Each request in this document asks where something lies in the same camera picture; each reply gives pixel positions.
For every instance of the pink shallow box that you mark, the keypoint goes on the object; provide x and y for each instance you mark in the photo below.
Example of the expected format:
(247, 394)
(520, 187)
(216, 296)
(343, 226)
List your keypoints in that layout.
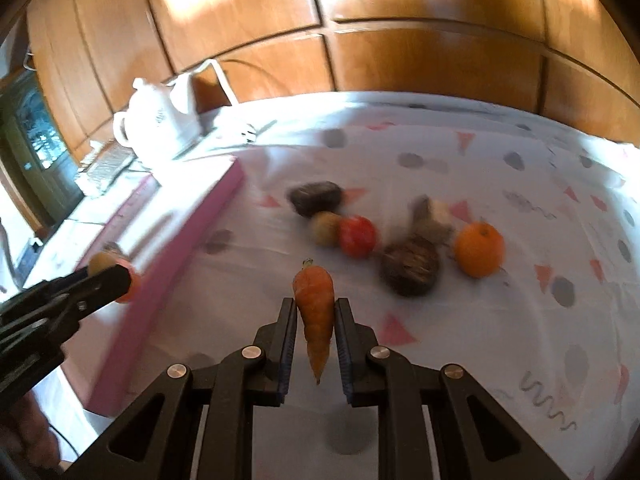
(165, 280)

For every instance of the silver textured object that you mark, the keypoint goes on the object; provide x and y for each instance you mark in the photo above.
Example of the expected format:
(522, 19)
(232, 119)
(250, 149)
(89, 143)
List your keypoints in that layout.
(102, 167)

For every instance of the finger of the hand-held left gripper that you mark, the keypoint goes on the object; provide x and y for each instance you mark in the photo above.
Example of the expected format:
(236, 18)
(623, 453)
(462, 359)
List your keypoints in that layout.
(102, 285)

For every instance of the dark framed glass door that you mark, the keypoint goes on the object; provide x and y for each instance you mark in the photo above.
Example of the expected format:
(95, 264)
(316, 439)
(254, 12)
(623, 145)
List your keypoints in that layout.
(40, 150)

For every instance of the dark round patterned avocado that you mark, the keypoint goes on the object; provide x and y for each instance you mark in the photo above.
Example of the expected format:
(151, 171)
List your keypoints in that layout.
(409, 266)

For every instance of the pale yellow round potato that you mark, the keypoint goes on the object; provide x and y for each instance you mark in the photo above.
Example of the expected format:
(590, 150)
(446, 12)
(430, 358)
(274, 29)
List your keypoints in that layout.
(101, 262)

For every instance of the orange with stem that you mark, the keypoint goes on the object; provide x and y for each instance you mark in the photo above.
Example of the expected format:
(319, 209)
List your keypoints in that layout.
(479, 250)

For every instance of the orange without stem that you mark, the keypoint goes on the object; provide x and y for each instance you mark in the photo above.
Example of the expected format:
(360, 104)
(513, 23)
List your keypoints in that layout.
(134, 287)

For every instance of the white patterned tablecloth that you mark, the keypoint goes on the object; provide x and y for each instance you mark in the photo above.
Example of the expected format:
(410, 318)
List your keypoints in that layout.
(500, 350)

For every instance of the red tomato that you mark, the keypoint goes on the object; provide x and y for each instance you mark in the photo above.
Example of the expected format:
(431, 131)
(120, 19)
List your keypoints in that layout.
(357, 236)

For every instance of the yellowish brown kiwi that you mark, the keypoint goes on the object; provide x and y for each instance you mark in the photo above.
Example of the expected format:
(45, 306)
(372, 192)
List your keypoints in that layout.
(325, 229)

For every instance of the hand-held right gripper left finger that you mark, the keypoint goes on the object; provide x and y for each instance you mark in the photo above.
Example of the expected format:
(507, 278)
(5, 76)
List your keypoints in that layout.
(287, 345)

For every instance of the orange carrot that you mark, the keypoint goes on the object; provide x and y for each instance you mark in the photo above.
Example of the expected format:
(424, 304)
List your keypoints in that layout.
(314, 305)

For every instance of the wooden panelled wardrobe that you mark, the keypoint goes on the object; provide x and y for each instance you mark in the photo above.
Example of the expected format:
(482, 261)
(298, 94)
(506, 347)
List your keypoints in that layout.
(400, 50)

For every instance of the dark oblong avocado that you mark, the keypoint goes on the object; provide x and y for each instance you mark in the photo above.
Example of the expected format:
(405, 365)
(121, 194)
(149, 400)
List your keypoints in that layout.
(315, 197)

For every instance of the white ceramic kettle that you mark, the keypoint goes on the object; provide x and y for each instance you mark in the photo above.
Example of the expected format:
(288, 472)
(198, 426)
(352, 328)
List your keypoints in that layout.
(150, 120)

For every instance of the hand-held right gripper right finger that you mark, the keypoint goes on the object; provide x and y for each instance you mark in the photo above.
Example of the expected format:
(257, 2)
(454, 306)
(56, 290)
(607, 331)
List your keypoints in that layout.
(342, 345)

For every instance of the person's left hand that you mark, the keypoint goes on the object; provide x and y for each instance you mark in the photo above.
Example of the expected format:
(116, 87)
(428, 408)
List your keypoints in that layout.
(35, 435)

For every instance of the brown chunk with beige face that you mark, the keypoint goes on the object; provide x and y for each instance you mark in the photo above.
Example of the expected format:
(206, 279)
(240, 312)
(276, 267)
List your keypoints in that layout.
(430, 222)

